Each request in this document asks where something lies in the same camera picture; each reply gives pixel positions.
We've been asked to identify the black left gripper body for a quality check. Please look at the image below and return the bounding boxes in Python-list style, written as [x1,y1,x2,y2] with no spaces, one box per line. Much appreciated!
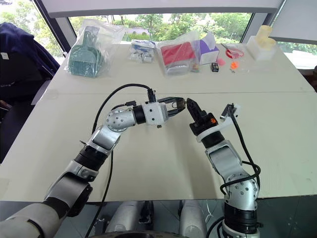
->
[158,97,174,119]

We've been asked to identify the grey roller blind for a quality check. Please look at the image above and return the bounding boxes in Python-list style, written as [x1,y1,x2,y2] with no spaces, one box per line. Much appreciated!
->
[269,0,317,42]
[38,0,287,19]

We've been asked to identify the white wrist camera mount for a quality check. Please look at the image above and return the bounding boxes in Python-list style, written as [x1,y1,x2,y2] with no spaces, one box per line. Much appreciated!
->
[144,88,169,129]
[195,102,242,144]

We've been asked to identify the silver robot thigh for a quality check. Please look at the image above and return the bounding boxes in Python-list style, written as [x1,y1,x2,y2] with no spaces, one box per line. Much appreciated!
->
[105,200,147,234]
[178,199,208,238]

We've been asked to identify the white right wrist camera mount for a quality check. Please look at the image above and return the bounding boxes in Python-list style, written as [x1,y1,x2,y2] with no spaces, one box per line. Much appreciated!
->
[195,102,242,144]

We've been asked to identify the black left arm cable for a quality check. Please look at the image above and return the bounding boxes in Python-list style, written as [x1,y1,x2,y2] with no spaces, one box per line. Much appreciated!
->
[84,83,152,238]

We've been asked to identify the white block with yellow cylinders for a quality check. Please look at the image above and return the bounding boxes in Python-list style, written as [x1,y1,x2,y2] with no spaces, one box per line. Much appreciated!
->
[246,24,277,61]

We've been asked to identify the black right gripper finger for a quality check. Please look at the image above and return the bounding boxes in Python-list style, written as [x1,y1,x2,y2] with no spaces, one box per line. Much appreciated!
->
[192,100,204,119]
[186,98,199,122]

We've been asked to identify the silver right robot thigh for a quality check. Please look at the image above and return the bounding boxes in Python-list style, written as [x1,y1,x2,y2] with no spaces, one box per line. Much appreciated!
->
[178,199,208,238]

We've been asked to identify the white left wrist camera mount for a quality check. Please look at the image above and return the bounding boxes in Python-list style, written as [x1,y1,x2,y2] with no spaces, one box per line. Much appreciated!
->
[144,88,169,129]

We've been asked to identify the purple white tissue box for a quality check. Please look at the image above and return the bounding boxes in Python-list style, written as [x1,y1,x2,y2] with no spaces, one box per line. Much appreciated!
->
[198,31,220,66]

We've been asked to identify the bag of blue white parts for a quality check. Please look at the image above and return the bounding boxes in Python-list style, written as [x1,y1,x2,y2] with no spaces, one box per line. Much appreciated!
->
[128,39,157,64]

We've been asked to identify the teal dustpan in plastic bag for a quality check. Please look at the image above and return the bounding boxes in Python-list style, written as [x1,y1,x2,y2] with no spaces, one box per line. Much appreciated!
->
[63,19,126,79]

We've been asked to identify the red scissors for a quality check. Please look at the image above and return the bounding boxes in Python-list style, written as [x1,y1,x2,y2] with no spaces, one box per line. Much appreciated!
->
[219,42,246,60]

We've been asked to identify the silver left robot thigh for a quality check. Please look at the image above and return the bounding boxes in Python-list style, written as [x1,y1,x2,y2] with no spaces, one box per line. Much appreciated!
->
[105,200,147,234]

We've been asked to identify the black office chair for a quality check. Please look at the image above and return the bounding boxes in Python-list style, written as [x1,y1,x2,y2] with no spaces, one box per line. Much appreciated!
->
[0,51,54,163]

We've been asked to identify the brass padlock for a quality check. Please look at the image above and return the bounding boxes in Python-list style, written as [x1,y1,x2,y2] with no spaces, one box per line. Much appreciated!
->
[172,97,187,111]

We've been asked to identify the red item in plastic bag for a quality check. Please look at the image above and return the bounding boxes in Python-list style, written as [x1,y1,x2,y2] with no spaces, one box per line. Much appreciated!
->
[156,31,202,77]

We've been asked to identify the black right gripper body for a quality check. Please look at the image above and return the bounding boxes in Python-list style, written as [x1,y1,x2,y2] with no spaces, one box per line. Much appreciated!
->
[189,112,219,136]

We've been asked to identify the dark blue jacket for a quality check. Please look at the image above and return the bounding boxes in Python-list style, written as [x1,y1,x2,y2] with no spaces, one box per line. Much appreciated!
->
[0,21,61,82]

